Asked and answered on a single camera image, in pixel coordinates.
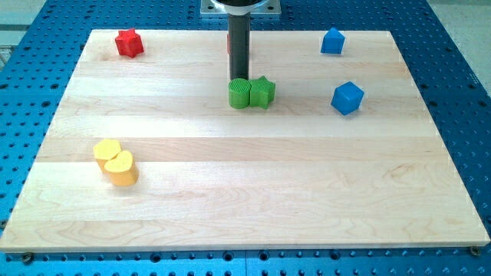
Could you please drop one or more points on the blue pentagon block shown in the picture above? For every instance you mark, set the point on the blue pentagon block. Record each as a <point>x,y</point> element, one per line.
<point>332,42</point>

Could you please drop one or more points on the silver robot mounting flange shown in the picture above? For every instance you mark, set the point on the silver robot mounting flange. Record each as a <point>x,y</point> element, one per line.
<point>262,8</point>

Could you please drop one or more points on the green cylinder block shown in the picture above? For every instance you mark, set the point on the green cylinder block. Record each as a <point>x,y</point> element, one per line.
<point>239,93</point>

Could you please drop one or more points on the red block behind rod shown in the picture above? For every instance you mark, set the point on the red block behind rod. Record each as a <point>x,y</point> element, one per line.
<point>228,44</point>

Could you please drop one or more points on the green star block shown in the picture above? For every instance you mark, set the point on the green star block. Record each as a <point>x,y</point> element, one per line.
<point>262,92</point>

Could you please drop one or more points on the blue cube block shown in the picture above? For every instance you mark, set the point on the blue cube block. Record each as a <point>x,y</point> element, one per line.
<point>347,98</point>

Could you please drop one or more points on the red star block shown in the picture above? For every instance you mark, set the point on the red star block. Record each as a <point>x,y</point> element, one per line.
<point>129,43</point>

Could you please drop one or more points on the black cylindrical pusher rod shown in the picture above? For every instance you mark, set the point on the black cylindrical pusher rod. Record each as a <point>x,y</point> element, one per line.
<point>239,35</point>

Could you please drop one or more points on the wooden board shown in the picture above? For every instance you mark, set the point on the wooden board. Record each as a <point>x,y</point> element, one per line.
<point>297,175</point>

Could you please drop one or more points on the yellow hexagon block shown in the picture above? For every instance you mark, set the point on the yellow hexagon block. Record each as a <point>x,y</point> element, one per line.
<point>104,151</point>

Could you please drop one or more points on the yellow heart block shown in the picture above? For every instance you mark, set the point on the yellow heart block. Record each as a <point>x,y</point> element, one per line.
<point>122,169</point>

